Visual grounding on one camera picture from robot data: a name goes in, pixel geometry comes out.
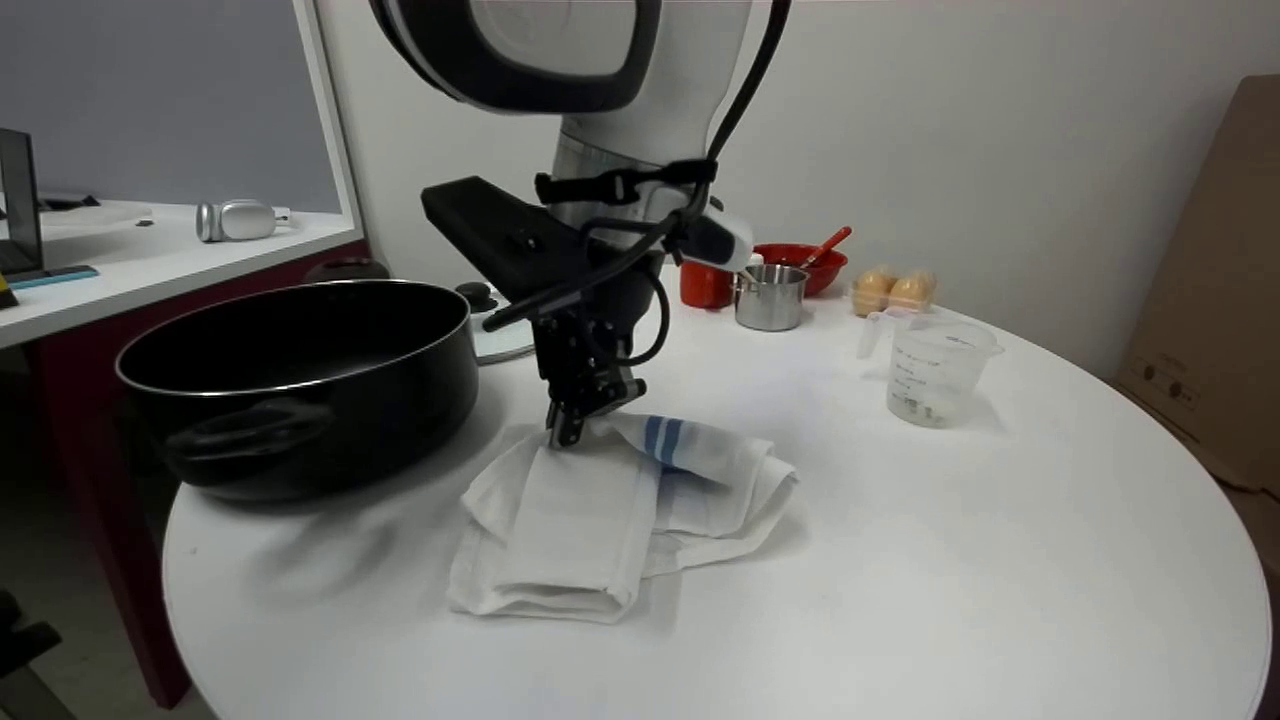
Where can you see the red mug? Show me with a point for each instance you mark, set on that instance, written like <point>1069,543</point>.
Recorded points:
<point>707,286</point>

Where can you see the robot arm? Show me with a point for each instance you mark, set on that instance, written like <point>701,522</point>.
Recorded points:
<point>644,99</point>

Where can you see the white side desk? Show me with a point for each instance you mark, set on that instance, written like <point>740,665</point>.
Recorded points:
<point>68,333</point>

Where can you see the silver can on desk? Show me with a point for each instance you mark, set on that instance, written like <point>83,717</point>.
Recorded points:
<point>231,223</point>

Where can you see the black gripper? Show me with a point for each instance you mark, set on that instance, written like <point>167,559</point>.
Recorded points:
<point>584,352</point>

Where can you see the grey stand on desk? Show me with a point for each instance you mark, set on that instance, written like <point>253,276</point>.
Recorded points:
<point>22,244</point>

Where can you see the beige toy eggs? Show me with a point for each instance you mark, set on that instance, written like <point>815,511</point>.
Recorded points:
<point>893,295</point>

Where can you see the cardboard box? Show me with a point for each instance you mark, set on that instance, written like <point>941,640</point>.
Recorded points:
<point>1206,352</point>

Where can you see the white towel blue stripes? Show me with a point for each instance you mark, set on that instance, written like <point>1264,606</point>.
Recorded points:
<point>573,532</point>

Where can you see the clear measuring cup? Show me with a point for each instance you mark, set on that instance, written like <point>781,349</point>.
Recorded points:
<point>938,367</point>

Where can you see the black cooking pot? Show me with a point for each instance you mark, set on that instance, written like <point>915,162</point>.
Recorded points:
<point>304,391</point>

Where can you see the small steel cup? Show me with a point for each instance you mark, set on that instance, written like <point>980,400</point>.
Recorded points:
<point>769,297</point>

